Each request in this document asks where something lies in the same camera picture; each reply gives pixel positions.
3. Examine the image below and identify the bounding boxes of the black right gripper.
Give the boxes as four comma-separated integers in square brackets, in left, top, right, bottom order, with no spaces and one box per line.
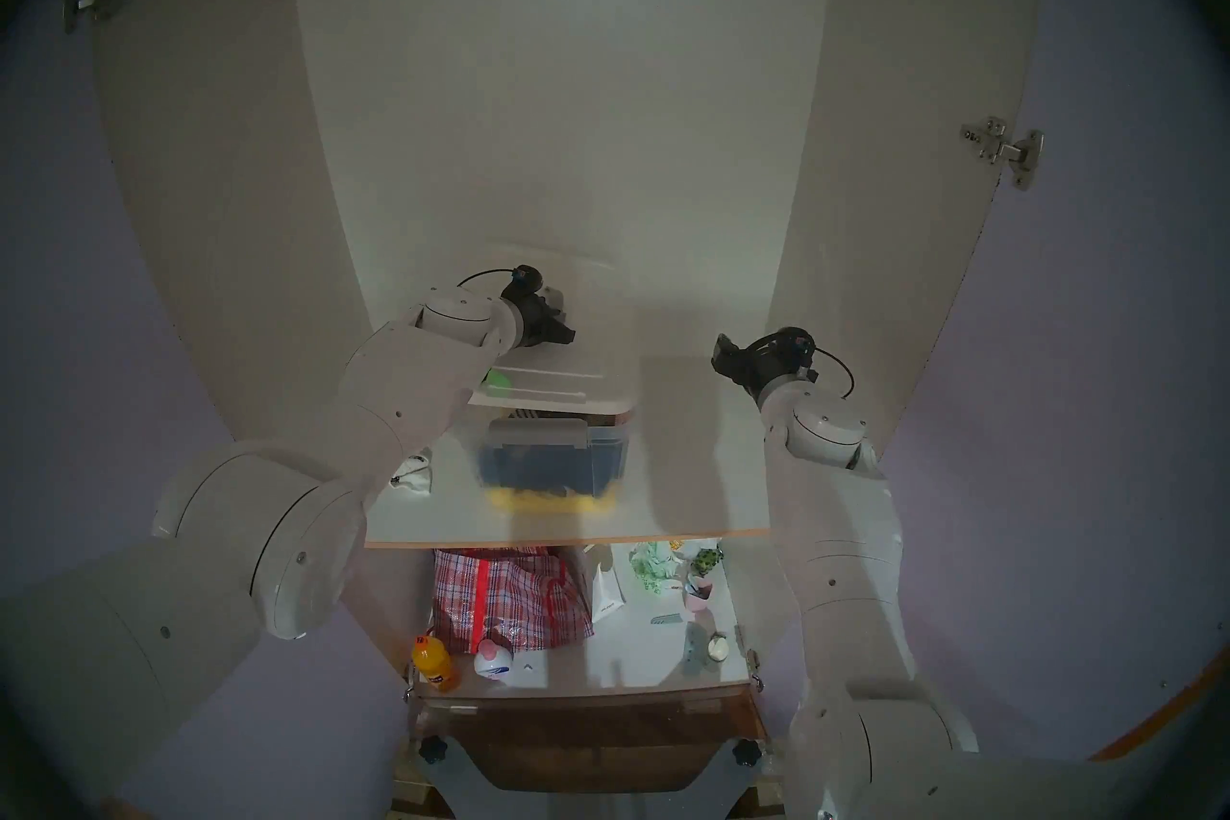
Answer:
[711,328,818,406]

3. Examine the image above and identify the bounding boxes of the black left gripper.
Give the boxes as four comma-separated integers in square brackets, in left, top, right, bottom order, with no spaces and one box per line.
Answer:
[504,288,578,348]

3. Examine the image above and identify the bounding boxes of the white bin lid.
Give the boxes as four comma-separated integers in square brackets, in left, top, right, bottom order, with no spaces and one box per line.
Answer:
[471,246,643,411]

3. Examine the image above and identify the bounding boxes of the clear plastic storage bin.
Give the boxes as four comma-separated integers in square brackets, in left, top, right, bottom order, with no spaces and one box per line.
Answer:
[476,405,637,518]
[483,443,630,494]

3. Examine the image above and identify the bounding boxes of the yellow socks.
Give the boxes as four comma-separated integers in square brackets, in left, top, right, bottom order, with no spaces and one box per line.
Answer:
[490,487,616,516]

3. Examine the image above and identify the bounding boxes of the white wardrobe cabinet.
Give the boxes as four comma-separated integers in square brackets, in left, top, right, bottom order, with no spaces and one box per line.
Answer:
[91,0,1048,552]

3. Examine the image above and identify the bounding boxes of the metal cabinet door hinge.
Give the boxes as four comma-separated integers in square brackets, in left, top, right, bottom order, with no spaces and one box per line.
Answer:
[961,117,1046,192]
[62,0,133,33]

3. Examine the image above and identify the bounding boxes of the green white plastic bag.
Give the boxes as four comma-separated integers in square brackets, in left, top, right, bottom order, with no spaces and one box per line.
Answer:
[629,541,683,593]

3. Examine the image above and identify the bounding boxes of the red plaid bag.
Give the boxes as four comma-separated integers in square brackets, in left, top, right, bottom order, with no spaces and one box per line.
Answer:
[430,547,594,656]

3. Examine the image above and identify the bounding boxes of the white bottle pink cap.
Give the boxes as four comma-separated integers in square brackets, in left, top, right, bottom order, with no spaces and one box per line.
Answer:
[474,638,520,683]

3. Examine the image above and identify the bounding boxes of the orange bottle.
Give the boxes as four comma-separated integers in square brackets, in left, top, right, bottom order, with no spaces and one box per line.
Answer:
[411,634,460,692]

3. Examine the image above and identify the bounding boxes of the grey robot torso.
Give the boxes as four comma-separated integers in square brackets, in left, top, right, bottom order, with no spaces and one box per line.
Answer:
[423,741,770,820]

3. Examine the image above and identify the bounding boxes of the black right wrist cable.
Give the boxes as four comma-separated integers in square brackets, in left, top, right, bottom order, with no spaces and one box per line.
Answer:
[812,345,856,399]

